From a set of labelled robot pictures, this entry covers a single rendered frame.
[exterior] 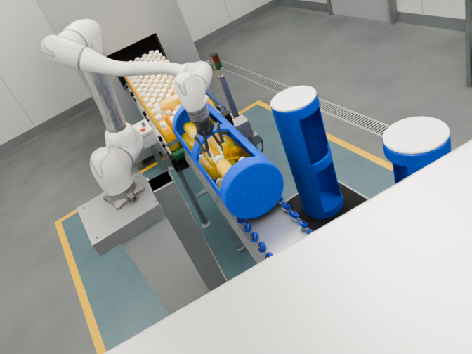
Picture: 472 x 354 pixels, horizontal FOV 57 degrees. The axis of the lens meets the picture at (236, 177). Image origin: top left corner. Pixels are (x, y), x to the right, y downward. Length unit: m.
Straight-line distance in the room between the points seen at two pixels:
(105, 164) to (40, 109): 4.75
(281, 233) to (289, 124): 0.86
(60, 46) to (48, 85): 4.83
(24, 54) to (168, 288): 4.76
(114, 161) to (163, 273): 0.71
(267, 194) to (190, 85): 0.58
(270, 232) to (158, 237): 0.69
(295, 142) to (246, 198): 0.83
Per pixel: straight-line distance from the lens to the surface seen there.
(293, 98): 2.62
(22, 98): 6.83
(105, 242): 2.15
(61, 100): 6.89
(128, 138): 2.31
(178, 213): 1.11
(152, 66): 1.98
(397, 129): 2.16
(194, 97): 1.84
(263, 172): 1.87
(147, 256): 2.41
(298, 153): 2.69
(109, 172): 2.19
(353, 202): 3.12
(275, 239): 1.90
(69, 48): 1.98
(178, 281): 2.58
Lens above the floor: 2.25
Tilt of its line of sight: 35 degrees down
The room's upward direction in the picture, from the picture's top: 23 degrees counter-clockwise
